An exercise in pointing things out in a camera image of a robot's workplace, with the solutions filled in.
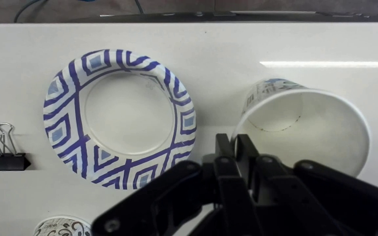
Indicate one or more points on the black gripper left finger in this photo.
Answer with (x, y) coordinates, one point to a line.
(184, 197)

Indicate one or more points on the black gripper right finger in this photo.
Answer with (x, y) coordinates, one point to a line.
(321, 201)

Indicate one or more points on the blue patterned paper plate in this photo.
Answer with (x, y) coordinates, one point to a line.
(128, 113)

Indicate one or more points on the upside-down patterned paper cup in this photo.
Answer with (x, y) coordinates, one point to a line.
(62, 228)

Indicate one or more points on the black binder clip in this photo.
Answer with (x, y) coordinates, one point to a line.
(11, 160)

